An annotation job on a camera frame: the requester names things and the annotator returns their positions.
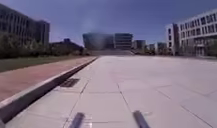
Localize wide grey steps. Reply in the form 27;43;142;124
89;49;135;57

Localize glass office building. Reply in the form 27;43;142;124
82;32;134;51

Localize distant building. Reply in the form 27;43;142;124
132;39;147;51
153;41;167;54

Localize dark drain grate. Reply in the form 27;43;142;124
59;78;81;89

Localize grey paved plaza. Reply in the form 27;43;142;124
5;54;217;128

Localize low dark building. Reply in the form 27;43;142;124
49;37;84;51

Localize robot's own part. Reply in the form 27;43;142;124
68;112;86;128
132;110;151;128

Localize grass strip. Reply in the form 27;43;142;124
0;54;89;74

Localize red brick path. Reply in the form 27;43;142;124
0;56;97;104

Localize grey stone kerb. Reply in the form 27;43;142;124
0;55;99;128

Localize row of bushes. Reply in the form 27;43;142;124
0;32;89;60

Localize white building with windows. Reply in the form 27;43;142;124
164;7;217;57

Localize dark long building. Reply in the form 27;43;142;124
0;1;51;46

